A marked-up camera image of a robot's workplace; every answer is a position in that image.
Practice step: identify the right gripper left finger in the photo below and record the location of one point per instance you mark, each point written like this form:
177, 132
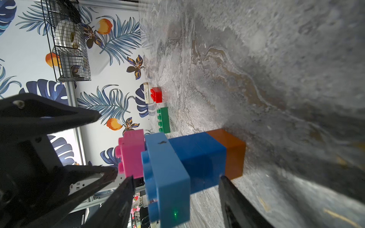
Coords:
115, 211

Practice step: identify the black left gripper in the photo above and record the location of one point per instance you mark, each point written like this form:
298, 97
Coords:
37, 191

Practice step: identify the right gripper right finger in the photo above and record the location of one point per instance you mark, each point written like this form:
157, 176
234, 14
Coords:
237, 211

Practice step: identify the light blue lego brick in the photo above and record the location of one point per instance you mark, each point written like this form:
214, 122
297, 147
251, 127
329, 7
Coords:
167, 183

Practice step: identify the orange lego brick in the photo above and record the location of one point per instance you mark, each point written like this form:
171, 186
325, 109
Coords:
235, 152

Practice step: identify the pink lego brick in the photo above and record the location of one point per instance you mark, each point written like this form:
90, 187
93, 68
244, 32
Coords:
129, 150

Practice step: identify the green lego brick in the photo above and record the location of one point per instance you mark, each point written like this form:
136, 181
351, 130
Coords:
163, 120

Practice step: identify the red lego brick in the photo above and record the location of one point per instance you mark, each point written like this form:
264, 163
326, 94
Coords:
156, 94

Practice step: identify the white object in basket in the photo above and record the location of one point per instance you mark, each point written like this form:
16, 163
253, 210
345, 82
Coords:
65, 34

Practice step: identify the black wire basket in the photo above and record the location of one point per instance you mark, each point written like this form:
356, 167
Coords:
68, 51

